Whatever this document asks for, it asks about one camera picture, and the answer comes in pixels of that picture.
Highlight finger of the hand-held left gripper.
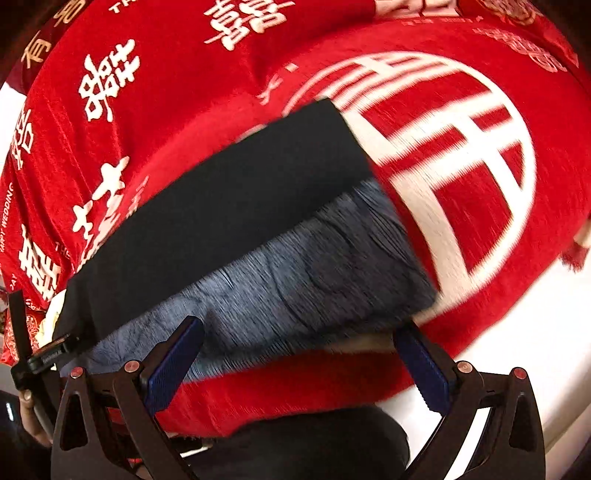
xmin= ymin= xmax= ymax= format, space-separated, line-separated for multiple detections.
xmin=8 ymin=290 xmax=27 ymax=366

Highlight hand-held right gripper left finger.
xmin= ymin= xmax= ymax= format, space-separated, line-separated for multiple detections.
xmin=50 ymin=316 xmax=205 ymax=480

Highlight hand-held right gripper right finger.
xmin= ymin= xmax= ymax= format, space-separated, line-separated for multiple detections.
xmin=393 ymin=323 xmax=546 ymax=480

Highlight black pants with patterned lining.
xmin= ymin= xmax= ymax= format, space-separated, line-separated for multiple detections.
xmin=53 ymin=98 xmax=439 ymax=384

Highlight person's left hand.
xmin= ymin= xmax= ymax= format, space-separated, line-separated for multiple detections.
xmin=17 ymin=388 xmax=54 ymax=446

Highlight black glossy object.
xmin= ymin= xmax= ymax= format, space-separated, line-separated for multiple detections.
xmin=0 ymin=391 xmax=52 ymax=480

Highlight red printed blanket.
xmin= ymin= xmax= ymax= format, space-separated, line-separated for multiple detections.
xmin=0 ymin=0 xmax=591 ymax=467

